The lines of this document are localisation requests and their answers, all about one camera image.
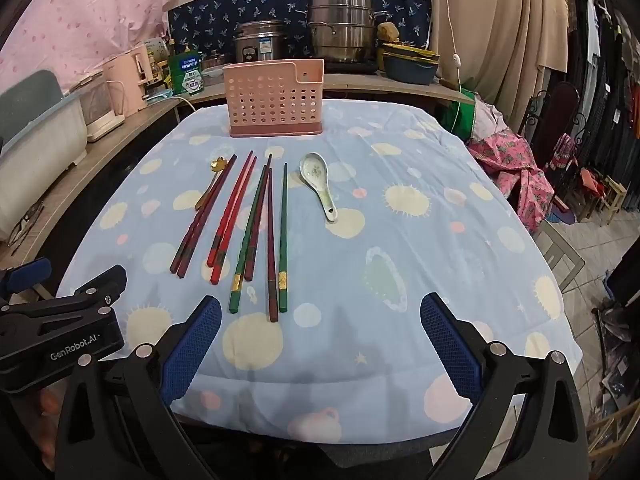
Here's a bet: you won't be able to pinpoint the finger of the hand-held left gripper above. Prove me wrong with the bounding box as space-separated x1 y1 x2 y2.
0 258 53 306
0 264 129 320

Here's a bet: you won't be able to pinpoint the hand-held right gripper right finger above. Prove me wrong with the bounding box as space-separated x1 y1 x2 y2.
419 292 591 480

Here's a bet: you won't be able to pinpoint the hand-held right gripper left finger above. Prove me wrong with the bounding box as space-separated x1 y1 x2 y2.
54 295 223 480

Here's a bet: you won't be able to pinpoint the red chopsticks pair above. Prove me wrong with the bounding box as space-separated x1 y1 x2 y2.
210 156 258 287

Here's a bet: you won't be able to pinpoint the gold flower spoon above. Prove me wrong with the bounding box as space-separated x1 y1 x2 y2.
195 157 229 211

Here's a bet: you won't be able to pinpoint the white ceramic spoon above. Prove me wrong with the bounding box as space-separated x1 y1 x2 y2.
299 152 339 224

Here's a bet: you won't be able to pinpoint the pink perforated utensil holder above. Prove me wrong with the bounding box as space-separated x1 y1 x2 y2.
222 58 326 138

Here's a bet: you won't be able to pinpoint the person's left hand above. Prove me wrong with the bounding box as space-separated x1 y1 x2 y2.
27 386 65 472

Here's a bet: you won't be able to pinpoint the black metal tool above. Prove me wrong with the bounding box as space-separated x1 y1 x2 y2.
7 200 46 256

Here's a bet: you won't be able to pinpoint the blue and white plastic bin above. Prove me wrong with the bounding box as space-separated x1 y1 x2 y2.
0 70 88 241

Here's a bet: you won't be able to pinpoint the blue printed tablecloth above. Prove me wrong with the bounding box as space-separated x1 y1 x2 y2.
55 97 583 446

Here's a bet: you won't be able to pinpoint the grey metal stool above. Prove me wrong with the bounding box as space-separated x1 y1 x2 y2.
532 220 586 291

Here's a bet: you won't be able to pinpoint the white countertop appliance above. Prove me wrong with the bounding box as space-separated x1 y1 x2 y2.
75 77 126 143

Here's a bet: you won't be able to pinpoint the pink patterned cloth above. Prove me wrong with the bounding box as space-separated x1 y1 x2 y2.
467 110 556 233

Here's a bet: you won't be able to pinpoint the blue packet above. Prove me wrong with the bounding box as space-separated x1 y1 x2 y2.
145 82 174 104

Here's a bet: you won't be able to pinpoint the pink electric kettle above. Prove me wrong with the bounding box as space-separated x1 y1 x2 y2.
102 44 152 116

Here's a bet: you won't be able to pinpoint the wooden stool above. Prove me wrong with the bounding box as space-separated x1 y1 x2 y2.
580 167 629 226

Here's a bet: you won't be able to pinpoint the green white box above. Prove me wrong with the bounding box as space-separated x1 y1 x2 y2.
167 52 206 96

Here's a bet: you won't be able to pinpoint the green cloth bag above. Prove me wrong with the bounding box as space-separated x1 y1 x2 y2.
451 87 476 137

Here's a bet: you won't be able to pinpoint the white carton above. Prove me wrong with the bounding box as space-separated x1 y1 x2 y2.
145 39 171 68

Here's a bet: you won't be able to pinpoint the pink dotted curtain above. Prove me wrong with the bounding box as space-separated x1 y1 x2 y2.
0 0 201 126

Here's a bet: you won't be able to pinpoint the dark metal chair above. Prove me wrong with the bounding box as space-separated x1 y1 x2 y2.
517 81 583 163

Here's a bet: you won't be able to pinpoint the steel rice cooker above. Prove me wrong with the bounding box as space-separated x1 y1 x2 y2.
235 20 289 63

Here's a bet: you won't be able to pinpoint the yellow dish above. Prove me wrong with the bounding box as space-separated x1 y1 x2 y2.
381 42 441 61

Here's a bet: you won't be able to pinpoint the black cooktop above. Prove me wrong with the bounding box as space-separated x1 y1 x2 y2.
324 59 382 70

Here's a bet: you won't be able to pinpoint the dark blue printed cloth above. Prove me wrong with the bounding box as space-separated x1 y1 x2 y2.
167 0 433 68

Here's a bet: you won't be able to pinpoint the hanging clothes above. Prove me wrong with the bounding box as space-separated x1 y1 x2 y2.
540 0 640 181

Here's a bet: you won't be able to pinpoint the beige curtain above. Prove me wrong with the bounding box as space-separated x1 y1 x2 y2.
430 0 571 131

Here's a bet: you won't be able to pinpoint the steel steamer pot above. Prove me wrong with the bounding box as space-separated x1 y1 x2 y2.
306 0 391 63

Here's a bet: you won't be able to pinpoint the white cable with switch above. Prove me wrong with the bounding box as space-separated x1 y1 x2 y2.
439 0 465 113

